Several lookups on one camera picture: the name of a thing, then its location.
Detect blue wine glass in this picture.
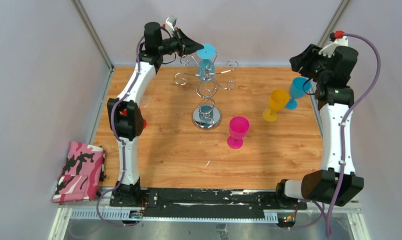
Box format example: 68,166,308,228
285,77,311,110
196,43,216,81

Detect chrome wine glass rack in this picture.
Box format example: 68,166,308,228
174,54,239,131

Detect pink wine glass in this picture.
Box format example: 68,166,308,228
227,116,250,149

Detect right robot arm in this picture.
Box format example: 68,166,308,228
274,44,364,209

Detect pink camouflage cloth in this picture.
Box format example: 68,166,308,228
52,141,106,203

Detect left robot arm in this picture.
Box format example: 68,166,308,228
107,22,204,207

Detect clear wine glass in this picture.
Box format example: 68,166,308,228
140,96,151,108

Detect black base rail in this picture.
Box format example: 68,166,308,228
68,186,321,229

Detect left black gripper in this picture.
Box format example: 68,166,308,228
157,28,203,59

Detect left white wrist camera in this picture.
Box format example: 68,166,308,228
163,15,177,34

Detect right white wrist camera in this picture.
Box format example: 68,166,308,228
318,36,348,58

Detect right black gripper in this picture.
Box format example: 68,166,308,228
289,43,333,83

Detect red wine glass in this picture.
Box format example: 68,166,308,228
120,110,147,129

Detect yellow wine glass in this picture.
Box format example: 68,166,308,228
262,89,290,122

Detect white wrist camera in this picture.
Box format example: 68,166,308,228
163,15,177,34
318,36,348,58

